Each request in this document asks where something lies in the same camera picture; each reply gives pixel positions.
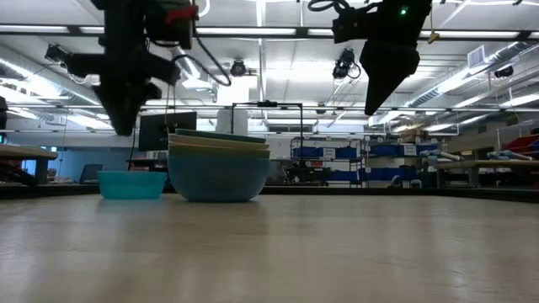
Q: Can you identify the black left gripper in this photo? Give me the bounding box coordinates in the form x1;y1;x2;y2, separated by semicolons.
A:
62;49;182;136

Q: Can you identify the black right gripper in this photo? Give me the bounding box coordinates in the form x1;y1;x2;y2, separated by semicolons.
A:
331;0;434;117

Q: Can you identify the black computer monitor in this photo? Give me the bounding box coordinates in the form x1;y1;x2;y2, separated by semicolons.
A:
137;111;198;152

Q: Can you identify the yellow hanging hook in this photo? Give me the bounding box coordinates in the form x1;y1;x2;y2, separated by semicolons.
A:
426;8;441;45

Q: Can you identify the small blue plastic bowl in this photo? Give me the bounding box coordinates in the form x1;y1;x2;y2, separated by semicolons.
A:
97;170;168;200

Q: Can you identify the rack with blue bins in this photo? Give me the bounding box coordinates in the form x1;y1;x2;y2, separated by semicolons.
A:
289;136;440;189

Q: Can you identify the orange plastic bowl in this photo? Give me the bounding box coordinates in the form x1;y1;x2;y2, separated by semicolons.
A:
168;141;271;152

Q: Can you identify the grey plastic bowl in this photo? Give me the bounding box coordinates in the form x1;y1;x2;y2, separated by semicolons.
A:
168;133;270;151

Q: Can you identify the white ceiling air vent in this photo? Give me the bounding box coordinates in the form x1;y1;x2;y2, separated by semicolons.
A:
466;44;486;69

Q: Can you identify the large teal green bowl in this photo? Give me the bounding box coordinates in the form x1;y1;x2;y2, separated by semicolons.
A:
168;145;271;161

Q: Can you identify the dark green plastic bowl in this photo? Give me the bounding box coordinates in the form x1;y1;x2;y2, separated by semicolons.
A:
174;128;267;145

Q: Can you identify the white square column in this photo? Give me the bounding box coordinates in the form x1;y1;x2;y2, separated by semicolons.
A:
216;108;249;136

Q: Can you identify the wooden side table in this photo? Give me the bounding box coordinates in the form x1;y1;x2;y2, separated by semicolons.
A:
0;144;59;187

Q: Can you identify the large blue plastic bowl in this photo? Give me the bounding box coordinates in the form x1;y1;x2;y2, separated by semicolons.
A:
168;156;271;203

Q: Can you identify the long wooden workbench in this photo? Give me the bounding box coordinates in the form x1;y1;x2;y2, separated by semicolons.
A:
433;158;539;189

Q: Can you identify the black ceiling camera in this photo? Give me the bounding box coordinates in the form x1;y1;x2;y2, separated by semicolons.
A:
331;47;362;81
229;58;248;78

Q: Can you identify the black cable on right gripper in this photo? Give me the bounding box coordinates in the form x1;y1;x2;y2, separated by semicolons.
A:
306;0;353;13

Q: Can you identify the wrist camera with red mount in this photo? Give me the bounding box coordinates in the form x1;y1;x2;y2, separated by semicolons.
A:
145;0;200;51

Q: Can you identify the black looped cable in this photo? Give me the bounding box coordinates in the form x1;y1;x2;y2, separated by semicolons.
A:
172;33;232;88

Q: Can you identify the black table edge rail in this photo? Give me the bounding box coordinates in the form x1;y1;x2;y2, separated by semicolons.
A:
0;183;539;204

